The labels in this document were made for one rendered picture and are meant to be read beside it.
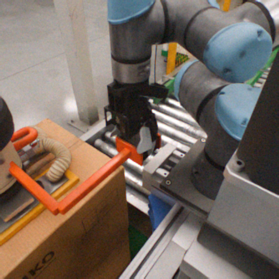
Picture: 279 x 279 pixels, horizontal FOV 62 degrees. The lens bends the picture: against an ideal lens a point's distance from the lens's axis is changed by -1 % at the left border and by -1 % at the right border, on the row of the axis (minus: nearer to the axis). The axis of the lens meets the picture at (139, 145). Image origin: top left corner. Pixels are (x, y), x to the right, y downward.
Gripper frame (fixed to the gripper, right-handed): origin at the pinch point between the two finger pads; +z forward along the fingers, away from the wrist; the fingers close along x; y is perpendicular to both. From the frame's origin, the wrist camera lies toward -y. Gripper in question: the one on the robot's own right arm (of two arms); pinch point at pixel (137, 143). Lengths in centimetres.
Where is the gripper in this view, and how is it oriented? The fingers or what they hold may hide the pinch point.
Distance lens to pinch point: 61.8
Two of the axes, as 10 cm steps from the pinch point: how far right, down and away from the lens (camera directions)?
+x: 7.7, 4.5, -4.5
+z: -0.1, 7.1, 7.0
